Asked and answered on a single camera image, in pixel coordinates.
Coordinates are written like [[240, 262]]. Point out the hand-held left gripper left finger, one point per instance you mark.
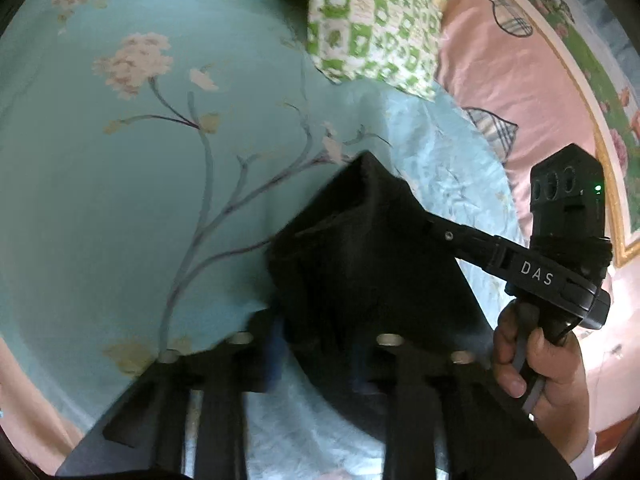
[[272, 360]]

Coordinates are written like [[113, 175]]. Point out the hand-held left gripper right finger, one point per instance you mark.
[[395, 385]]

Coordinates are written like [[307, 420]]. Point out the pink quilt with plaid hearts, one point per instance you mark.
[[540, 85]]

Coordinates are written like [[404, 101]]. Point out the person's right forearm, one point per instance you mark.
[[585, 455]]

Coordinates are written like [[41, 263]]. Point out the black pants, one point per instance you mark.
[[360, 260]]

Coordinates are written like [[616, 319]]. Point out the person's right hand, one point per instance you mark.
[[555, 380]]

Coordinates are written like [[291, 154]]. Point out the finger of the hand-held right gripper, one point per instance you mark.
[[465, 241]]

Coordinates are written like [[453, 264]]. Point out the blue floral bedsheet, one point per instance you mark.
[[100, 185]]

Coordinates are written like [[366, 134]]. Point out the yellow green patterned pillow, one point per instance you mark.
[[375, 25]]

